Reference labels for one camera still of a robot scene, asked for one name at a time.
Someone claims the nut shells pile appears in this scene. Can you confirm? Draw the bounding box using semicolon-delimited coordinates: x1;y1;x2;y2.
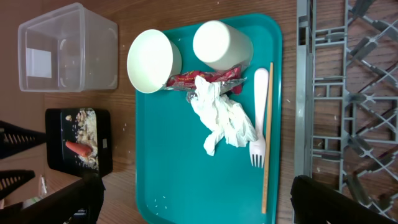
65;108;96;142

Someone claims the teal plastic tray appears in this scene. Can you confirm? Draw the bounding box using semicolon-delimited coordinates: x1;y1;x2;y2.
136;13;283;223

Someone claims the crumpled foil wrapper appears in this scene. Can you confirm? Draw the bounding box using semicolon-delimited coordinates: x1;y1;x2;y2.
163;65;246;102

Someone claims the clear plastic bin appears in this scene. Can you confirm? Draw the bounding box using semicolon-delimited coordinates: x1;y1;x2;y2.
18;3;118;92

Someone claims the white paper cup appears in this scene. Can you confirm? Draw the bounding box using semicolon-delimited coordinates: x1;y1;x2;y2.
193;20;254;71

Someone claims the white plastic fork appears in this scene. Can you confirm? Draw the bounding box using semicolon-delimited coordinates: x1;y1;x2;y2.
249;68;269;168

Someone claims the white bowl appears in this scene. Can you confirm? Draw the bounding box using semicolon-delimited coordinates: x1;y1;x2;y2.
127;29;182;93

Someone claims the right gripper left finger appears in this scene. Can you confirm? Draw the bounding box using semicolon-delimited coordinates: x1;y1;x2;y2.
1;174;105;224

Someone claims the wooden chopstick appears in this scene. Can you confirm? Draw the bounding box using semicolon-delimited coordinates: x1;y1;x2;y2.
262;62;274;214

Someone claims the orange carrot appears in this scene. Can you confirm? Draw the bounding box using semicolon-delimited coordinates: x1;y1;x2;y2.
65;141;91;157

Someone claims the black waste tray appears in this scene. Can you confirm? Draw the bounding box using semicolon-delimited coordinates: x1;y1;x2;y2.
45;108;113;177

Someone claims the white rice pile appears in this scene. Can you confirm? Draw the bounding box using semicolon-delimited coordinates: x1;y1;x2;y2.
75;108;99;170

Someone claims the crumpled white tissue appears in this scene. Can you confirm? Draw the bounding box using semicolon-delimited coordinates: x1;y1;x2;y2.
190;83;257;156

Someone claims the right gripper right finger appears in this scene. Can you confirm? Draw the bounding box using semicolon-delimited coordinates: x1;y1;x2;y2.
290;175;393;224

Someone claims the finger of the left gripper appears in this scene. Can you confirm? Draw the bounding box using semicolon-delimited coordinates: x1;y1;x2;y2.
0;170;35;200
1;121;46;159

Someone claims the grey plastic dishwasher rack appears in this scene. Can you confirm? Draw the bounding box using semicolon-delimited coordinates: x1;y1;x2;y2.
294;0;397;222

